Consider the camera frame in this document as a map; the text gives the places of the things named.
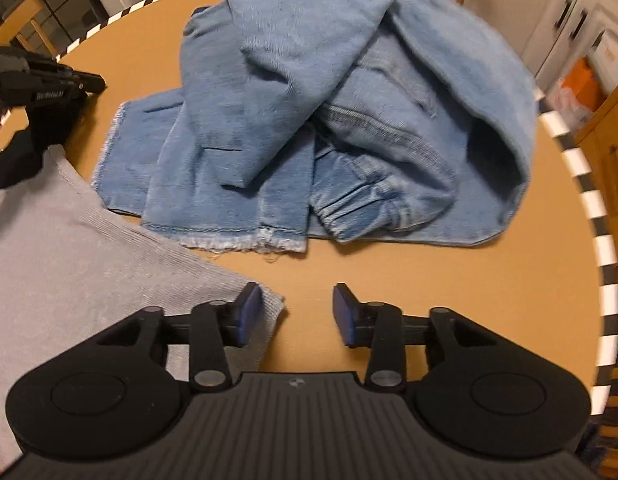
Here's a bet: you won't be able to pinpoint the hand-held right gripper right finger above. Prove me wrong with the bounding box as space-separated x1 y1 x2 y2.
333 282 494 394

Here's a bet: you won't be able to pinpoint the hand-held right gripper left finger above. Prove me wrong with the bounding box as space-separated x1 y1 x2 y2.
96 282 264 394

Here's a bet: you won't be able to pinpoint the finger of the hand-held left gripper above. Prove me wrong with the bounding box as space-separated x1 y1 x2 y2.
0 66 108 107

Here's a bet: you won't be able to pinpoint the black garment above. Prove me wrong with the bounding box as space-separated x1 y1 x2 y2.
0 97 88 192

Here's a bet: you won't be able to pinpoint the grey sweater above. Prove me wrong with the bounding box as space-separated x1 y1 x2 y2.
0 144 288 467

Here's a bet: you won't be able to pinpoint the blue denim jeans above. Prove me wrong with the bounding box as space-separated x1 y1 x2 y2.
91 0 540 256

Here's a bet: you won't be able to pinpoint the wooden drawer cabinet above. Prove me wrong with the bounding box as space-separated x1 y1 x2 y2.
571 80 618 242

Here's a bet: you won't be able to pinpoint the orange paper bag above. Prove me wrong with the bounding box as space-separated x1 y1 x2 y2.
559 57 606 112

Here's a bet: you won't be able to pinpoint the white sideboard with shelves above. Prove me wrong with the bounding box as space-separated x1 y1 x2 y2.
464 0 618 97

